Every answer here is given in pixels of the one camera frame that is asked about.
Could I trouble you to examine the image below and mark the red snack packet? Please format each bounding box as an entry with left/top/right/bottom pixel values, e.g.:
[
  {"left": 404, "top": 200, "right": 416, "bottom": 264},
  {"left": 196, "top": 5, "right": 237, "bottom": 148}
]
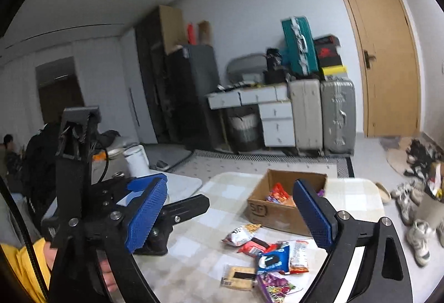
[{"left": 237, "top": 238, "right": 278, "bottom": 257}]

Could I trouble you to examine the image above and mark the blue Oreo packet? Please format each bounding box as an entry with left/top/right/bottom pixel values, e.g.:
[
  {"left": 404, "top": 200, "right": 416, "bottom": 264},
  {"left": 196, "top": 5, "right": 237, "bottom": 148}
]
[{"left": 257, "top": 245, "right": 290, "bottom": 274}]

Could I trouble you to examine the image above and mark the noodle snack bag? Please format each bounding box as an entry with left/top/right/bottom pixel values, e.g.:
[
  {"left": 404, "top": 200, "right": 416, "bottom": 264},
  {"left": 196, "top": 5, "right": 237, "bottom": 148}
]
[{"left": 222, "top": 223, "right": 261, "bottom": 247}]

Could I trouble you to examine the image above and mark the person's left hand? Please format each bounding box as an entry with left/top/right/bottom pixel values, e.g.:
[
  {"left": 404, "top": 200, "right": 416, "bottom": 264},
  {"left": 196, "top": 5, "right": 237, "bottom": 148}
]
[{"left": 43, "top": 242, "right": 117, "bottom": 292}]

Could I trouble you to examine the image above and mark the white cylinder bin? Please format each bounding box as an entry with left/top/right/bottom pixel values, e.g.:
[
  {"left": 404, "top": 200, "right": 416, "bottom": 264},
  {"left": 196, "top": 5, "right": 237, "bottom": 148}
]
[{"left": 123, "top": 145, "right": 150, "bottom": 178}]

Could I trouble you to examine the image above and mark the white sneaker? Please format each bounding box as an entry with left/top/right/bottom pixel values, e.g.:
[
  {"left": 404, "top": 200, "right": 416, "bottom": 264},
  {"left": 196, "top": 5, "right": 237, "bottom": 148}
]
[{"left": 406, "top": 219, "right": 435, "bottom": 267}]

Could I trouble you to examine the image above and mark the beige slipper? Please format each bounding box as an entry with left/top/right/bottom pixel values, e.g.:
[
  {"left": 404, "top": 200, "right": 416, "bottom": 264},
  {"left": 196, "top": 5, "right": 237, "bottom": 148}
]
[{"left": 375, "top": 182, "right": 392, "bottom": 204}]

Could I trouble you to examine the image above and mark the cracker packet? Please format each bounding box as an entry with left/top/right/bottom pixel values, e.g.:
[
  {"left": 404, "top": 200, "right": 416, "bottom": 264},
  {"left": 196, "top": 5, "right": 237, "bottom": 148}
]
[{"left": 221, "top": 266, "right": 257, "bottom": 291}]

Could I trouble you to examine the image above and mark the laundry basket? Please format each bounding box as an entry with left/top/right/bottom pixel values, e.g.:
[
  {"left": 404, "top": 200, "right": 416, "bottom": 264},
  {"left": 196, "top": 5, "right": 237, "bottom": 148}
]
[{"left": 227, "top": 106, "right": 263, "bottom": 152}]

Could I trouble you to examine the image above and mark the purple candy bag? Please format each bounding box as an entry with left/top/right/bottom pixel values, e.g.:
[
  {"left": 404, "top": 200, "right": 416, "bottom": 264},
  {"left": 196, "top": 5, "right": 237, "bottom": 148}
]
[{"left": 257, "top": 272, "right": 296, "bottom": 303}]

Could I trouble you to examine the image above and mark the black refrigerator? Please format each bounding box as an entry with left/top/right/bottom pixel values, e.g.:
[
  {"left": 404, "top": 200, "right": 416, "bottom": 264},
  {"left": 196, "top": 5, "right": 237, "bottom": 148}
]
[{"left": 167, "top": 44, "right": 223, "bottom": 150}]

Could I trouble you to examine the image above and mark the cardboard SF box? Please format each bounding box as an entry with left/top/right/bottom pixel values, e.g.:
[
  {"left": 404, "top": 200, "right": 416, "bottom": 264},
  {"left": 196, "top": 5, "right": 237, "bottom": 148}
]
[{"left": 246, "top": 169, "right": 327, "bottom": 236}]

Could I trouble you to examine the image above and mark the door mat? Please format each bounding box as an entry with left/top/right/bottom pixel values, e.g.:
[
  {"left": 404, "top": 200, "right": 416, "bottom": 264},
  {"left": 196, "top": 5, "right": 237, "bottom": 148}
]
[{"left": 379, "top": 136, "right": 413, "bottom": 175}]

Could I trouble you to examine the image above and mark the red orange snack bag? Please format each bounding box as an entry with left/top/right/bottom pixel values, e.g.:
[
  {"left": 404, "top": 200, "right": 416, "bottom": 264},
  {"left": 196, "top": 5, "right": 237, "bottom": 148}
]
[{"left": 266, "top": 183, "right": 296, "bottom": 207}]

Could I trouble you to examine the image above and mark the dark tall cabinet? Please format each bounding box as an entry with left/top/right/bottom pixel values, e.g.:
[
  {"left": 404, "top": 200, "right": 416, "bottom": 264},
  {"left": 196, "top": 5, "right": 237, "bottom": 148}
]
[{"left": 135, "top": 5, "right": 187, "bottom": 144}]

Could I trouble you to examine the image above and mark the white drawer desk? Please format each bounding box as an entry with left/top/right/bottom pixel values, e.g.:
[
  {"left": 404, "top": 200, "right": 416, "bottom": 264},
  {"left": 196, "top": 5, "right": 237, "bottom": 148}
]
[{"left": 207, "top": 83, "right": 296, "bottom": 147}]

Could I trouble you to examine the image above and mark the oval mirror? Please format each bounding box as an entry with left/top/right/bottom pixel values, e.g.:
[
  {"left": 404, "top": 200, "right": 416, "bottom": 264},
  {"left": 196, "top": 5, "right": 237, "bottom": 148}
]
[{"left": 226, "top": 54, "right": 267, "bottom": 83}]

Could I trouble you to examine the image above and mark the black bag on desk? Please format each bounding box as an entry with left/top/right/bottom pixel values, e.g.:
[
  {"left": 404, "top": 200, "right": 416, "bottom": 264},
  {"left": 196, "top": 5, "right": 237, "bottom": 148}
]
[{"left": 263, "top": 48, "right": 289, "bottom": 85}]

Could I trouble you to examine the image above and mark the beige suitcase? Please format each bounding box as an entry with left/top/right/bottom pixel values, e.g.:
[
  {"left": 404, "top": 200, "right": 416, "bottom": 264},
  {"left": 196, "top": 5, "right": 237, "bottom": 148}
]
[{"left": 289, "top": 79, "right": 323, "bottom": 151}]

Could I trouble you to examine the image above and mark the silver suitcase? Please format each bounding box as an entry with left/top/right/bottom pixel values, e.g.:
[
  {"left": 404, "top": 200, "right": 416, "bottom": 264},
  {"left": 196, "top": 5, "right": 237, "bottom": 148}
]
[{"left": 321, "top": 78, "right": 356, "bottom": 155}]

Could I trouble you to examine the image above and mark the teal suitcase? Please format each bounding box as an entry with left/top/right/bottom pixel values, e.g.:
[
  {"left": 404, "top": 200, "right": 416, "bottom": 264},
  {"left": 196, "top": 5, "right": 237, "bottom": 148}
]
[{"left": 281, "top": 17, "right": 318, "bottom": 76}]

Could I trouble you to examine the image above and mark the yellow box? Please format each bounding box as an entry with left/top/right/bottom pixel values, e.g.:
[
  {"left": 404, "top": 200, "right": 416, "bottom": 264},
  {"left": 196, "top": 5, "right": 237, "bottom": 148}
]
[{"left": 322, "top": 65, "right": 349, "bottom": 80}]

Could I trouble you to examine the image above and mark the black shoe box stack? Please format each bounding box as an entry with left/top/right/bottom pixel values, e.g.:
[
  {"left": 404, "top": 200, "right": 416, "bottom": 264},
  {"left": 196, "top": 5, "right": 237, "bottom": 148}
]
[{"left": 313, "top": 35, "right": 342, "bottom": 68}]

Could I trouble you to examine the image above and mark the wooden door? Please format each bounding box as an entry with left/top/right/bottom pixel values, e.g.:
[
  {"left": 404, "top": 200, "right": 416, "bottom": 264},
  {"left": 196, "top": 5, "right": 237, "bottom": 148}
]
[{"left": 344, "top": 0, "right": 421, "bottom": 137}]

